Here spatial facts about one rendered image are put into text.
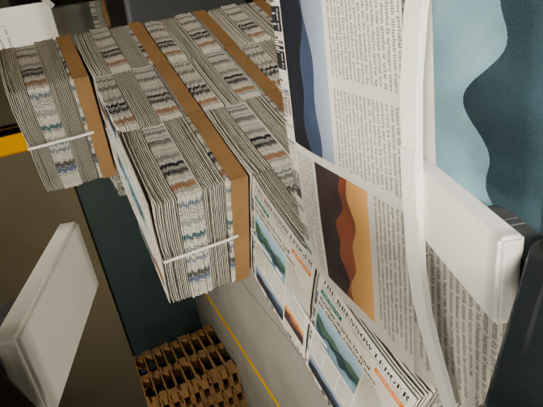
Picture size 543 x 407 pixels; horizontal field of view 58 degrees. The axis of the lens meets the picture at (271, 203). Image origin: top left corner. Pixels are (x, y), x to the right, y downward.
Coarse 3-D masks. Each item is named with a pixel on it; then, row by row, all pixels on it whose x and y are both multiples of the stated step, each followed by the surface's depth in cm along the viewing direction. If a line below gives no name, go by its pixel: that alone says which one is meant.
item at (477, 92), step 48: (432, 0) 18; (480, 0) 16; (528, 0) 15; (432, 48) 19; (480, 48) 17; (528, 48) 15; (432, 96) 20; (480, 96) 17; (528, 96) 16; (432, 144) 21; (480, 144) 18; (528, 144) 16; (480, 192) 19; (528, 192) 17; (432, 288) 24; (480, 336) 22; (432, 384) 27; (480, 384) 23
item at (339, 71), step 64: (320, 0) 26; (384, 0) 21; (320, 64) 28; (384, 64) 22; (320, 128) 30; (384, 128) 24; (320, 192) 33; (384, 192) 26; (320, 256) 37; (384, 256) 28; (384, 320) 30
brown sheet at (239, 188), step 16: (208, 128) 123; (208, 144) 118; (224, 144) 118; (224, 160) 114; (240, 176) 110; (240, 192) 113; (240, 208) 116; (240, 224) 120; (240, 240) 124; (240, 256) 128; (240, 272) 133
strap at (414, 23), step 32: (416, 0) 16; (416, 32) 16; (416, 64) 17; (416, 96) 17; (416, 128) 18; (416, 160) 18; (416, 192) 19; (416, 224) 19; (416, 256) 20; (416, 288) 21; (448, 384) 24
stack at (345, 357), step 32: (192, 64) 147; (224, 64) 146; (256, 64) 147; (192, 96) 136; (224, 96) 134; (256, 96) 136; (224, 128) 124; (256, 128) 125; (256, 160) 115; (288, 160) 116; (256, 192) 111; (288, 192) 107; (256, 224) 119; (288, 224) 100; (256, 256) 127; (288, 256) 105; (288, 288) 112; (320, 288) 94; (288, 320) 119; (320, 320) 99; (352, 320) 85; (320, 352) 105; (352, 352) 90; (384, 352) 80; (320, 384) 112; (352, 384) 94; (384, 384) 82; (416, 384) 76
